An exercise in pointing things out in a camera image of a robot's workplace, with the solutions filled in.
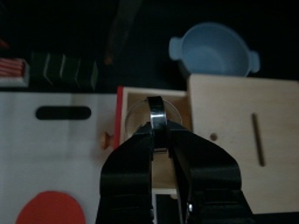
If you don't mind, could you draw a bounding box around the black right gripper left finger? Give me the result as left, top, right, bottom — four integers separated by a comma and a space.
94, 122, 155, 224

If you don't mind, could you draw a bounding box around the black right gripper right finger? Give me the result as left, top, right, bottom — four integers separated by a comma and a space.
167, 119, 255, 224

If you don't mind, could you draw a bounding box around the flat red dough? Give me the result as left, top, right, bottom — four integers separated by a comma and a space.
14, 190, 88, 224

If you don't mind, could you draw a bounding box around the light blue bowl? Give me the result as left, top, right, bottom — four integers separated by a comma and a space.
167, 21, 261, 79

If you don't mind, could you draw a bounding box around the white cutting board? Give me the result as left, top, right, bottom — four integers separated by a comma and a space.
0, 91, 118, 224

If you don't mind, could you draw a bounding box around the light wooden box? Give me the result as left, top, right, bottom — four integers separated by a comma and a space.
185, 73, 299, 215

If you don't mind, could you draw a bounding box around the green sliced toy vegetable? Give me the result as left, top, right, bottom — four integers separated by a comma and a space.
28, 52, 98, 92

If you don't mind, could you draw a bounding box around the red white striped toy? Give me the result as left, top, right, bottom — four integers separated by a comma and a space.
0, 57, 30, 88

